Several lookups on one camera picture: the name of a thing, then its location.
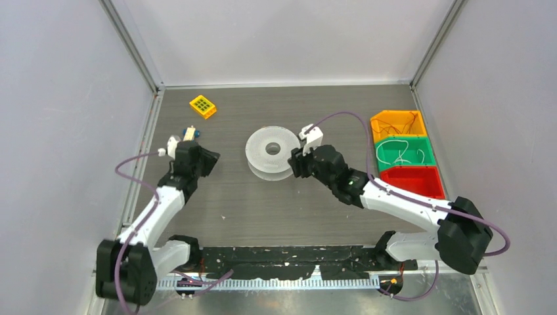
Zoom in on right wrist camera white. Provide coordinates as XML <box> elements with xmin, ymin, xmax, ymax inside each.
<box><xmin>298</xmin><ymin>124</ymin><xmax>324</xmax><ymax>156</ymax></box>

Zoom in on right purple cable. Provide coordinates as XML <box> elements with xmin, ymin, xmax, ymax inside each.
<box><xmin>304</xmin><ymin>112</ymin><xmax>511</xmax><ymax>302</ymax></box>

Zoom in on green bin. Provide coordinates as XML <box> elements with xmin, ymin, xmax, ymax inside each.
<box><xmin>374</xmin><ymin>136</ymin><xmax>437</xmax><ymax>172</ymax></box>

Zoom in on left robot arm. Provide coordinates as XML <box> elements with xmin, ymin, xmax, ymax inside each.
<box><xmin>95</xmin><ymin>136</ymin><xmax>221</xmax><ymax>308</ymax></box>

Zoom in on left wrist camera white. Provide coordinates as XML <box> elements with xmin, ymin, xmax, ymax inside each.
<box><xmin>157</xmin><ymin>135</ymin><xmax>182</xmax><ymax>159</ymax></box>

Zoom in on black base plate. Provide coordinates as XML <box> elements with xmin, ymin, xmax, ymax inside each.
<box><xmin>173</xmin><ymin>245</ymin><xmax>418</xmax><ymax>280</ymax></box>

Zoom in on orange bin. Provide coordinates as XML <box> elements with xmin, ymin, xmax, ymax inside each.
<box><xmin>370</xmin><ymin>110</ymin><xmax>428</xmax><ymax>143</ymax></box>

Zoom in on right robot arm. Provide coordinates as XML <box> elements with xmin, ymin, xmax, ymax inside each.
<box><xmin>288</xmin><ymin>145</ymin><xmax>493</xmax><ymax>275</ymax></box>

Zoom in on translucent white spool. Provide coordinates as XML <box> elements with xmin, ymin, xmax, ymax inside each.
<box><xmin>245</xmin><ymin>126</ymin><xmax>300</xmax><ymax>181</ymax></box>

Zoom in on red bin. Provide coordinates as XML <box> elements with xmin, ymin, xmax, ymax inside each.
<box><xmin>380</xmin><ymin>166</ymin><xmax>445</xmax><ymax>200</ymax></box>

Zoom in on purple cable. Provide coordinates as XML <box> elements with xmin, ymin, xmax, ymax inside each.
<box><xmin>304</xmin><ymin>112</ymin><xmax>511</xmax><ymax>302</ymax></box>
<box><xmin>114</xmin><ymin>151</ymin><xmax>234</xmax><ymax>315</ymax></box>

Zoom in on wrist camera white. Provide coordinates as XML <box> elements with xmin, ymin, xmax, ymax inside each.
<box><xmin>298</xmin><ymin>124</ymin><xmax>324</xmax><ymax>156</ymax></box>
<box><xmin>157</xmin><ymin>135</ymin><xmax>182</xmax><ymax>159</ymax></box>

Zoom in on yellow block green studs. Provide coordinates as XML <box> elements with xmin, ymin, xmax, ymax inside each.
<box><xmin>189</xmin><ymin>95</ymin><xmax>217</xmax><ymax>119</ymax></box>

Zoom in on red cable in orange bin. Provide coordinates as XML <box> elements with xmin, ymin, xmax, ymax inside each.
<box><xmin>373</xmin><ymin>113</ymin><xmax>421</xmax><ymax>137</ymax></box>

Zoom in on white toy car blue wheels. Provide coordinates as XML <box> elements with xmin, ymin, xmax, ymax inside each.
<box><xmin>182</xmin><ymin>126</ymin><xmax>200</xmax><ymax>141</ymax></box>

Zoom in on aluminium rail front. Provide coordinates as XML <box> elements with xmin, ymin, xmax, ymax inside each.
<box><xmin>91</xmin><ymin>244</ymin><xmax>488</xmax><ymax>291</ymax></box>

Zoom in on white cable in bin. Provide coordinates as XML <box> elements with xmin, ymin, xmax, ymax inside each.
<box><xmin>376</xmin><ymin>138</ymin><xmax>428</xmax><ymax>167</ymax></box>

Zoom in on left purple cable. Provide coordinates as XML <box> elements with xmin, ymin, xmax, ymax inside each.
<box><xmin>114</xmin><ymin>151</ymin><xmax>234</xmax><ymax>315</ymax></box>

